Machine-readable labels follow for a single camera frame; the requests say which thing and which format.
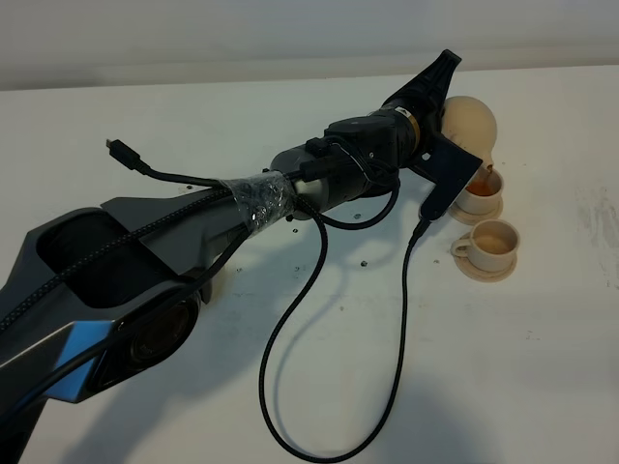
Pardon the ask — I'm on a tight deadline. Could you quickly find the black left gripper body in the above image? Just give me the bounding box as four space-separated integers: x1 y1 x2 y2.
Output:
379 76 448 168

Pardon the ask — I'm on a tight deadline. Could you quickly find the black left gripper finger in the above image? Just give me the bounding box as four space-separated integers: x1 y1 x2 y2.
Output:
406 49 461 104

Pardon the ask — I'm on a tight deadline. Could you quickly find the beige teapot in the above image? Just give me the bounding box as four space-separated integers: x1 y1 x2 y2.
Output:
441 96 498 171

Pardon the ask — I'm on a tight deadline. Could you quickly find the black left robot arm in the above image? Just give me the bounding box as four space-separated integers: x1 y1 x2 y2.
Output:
1 50 480 463

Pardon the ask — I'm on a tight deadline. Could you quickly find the beige far teacup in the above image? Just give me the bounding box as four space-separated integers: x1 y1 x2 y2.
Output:
456 169 504 215

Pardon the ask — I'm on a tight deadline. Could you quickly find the beige teacup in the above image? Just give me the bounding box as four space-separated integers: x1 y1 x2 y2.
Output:
456 169 504 215
451 218 520 273

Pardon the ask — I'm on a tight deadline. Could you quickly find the beige far cup saucer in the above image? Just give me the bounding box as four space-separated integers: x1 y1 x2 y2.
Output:
448 195 503 225

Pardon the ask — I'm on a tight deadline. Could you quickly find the beige cup saucer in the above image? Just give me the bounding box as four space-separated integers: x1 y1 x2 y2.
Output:
453 249 517 283
448 195 503 225

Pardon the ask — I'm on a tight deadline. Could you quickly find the beige near teacup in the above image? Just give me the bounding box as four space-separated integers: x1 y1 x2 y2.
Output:
451 218 520 273

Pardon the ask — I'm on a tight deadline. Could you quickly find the beige near cup saucer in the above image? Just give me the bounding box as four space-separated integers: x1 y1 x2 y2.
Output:
453 249 517 283

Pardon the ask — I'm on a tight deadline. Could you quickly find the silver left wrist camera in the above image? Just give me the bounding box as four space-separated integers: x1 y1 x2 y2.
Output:
411 132 483 221

